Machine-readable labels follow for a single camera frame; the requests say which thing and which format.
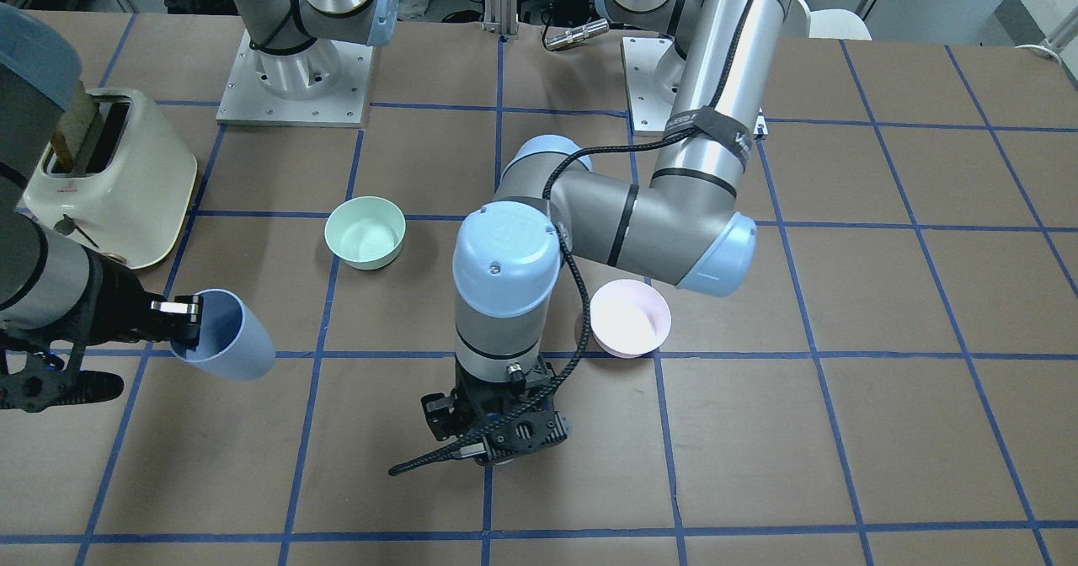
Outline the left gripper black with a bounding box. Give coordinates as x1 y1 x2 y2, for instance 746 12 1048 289
421 359 573 467

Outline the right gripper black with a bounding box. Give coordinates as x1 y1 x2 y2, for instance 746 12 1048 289
1 252 205 413

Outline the blue cup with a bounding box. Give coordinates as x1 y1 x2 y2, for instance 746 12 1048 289
169 289 275 381

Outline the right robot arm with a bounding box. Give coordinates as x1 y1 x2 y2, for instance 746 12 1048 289
3 0 399 413

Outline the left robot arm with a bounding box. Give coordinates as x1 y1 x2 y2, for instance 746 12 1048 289
390 0 792 475

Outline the cream toaster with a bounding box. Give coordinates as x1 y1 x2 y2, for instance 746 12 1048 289
23 88 199 270

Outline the pink bowl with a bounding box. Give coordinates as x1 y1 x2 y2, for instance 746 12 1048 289
590 279 671 359

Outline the green bowl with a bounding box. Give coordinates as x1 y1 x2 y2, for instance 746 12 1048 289
324 196 407 270

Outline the bread slice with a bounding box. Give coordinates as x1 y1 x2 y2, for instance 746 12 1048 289
50 80 103 174

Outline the white chair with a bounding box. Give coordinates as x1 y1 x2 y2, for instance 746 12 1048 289
782 8 873 40

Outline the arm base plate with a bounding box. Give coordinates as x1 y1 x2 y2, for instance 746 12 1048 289
216 34 376 128
622 36 685 136

